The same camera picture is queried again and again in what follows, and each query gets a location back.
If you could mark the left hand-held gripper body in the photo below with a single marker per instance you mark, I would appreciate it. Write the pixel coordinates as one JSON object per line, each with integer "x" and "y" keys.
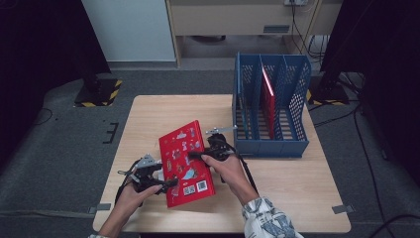
{"x": 145, "y": 162}

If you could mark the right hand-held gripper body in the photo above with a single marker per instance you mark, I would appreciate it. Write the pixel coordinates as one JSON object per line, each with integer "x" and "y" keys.
{"x": 218, "y": 145}

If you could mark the red illustrated book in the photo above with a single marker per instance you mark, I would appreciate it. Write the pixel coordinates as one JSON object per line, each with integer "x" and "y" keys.
{"x": 269, "y": 112}
{"x": 180, "y": 172}

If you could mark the blue picture book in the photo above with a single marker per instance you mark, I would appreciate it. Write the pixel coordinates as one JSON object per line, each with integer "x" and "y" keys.
{"x": 245, "y": 120}

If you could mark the blue plastic file rack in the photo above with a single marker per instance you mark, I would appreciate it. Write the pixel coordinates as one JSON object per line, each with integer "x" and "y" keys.
{"x": 290, "y": 148}

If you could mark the person's right hand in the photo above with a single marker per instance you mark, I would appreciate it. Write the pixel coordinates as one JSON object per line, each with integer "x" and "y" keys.
{"x": 229, "y": 175}

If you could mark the person's left hand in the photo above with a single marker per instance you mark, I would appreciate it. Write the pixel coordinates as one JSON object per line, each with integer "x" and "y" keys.
{"x": 130, "y": 201}

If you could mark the black tape floor mark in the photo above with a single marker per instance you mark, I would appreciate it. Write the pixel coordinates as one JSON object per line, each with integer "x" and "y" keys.
{"x": 113, "y": 132}

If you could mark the grey tape piece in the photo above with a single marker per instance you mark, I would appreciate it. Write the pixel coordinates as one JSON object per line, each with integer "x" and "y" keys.
{"x": 342, "y": 209}
{"x": 99, "y": 208}

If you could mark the black stand with striped base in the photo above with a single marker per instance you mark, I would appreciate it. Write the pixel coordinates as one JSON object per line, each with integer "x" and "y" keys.
{"x": 99, "y": 94}
{"x": 330, "y": 94}

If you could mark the light wooden desk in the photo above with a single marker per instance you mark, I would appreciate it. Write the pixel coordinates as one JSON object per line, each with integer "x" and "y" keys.
{"x": 231, "y": 20}

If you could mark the black curtain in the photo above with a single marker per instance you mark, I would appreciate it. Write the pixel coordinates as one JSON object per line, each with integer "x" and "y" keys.
{"x": 39, "y": 49}
{"x": 389, "y": 49}

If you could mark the white power strip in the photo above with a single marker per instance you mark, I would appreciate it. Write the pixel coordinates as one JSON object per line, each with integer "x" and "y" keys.
{"x": 295, "y": 2}

